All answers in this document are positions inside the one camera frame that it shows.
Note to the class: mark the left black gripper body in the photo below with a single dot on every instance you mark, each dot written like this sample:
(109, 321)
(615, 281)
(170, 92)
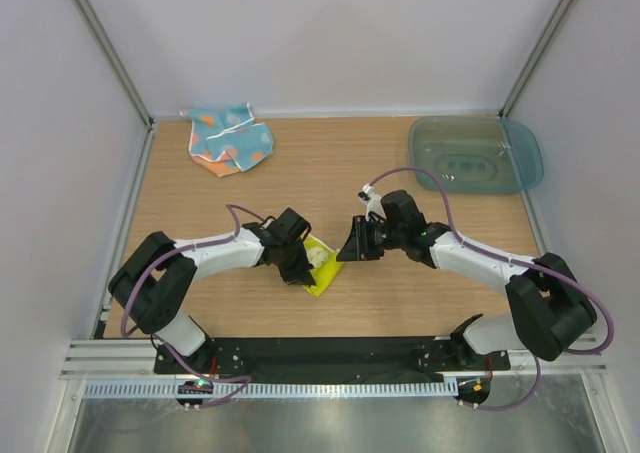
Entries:
(294, 257)

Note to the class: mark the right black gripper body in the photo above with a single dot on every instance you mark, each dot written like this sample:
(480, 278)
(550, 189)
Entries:
(392, 236)

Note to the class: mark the yellow green patterned towel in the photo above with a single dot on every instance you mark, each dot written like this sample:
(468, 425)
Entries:
(325, 266)

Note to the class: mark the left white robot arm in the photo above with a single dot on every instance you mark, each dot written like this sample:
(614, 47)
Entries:
(152, 283)

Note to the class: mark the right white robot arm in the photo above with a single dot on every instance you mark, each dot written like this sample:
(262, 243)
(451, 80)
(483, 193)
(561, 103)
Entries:
(546, 314)

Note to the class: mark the clear blue plastic tray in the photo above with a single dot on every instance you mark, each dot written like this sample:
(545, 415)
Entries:
(491, 156)

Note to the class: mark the blue orange dotted towel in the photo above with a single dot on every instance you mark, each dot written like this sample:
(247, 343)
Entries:
(227, 141)

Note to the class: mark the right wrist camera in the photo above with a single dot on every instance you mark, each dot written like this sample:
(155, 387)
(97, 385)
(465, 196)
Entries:
(402, 213)

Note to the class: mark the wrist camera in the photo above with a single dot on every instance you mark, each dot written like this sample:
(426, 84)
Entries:
(402, 213)
(289, 227)

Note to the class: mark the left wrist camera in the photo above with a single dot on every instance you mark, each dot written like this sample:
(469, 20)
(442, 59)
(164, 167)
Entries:
(289, 227)

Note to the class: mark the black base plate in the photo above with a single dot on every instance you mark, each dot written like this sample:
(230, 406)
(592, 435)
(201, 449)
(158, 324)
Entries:
(229, 356)

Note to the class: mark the front aluminium rail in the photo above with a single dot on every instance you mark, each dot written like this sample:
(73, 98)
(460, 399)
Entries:
(132, 358)

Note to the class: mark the white slotted cable duct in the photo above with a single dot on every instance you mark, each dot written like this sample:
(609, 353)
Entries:
(183, 389)

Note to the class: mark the left aluminium frame post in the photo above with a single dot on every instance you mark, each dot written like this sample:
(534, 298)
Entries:
(97, 30)

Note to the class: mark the aluminium frame post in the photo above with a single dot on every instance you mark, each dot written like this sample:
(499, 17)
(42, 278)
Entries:
(552, 28)
(97, 30)

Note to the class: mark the right aluminium frame post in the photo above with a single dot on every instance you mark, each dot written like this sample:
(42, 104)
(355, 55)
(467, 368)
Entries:
(552, 28)

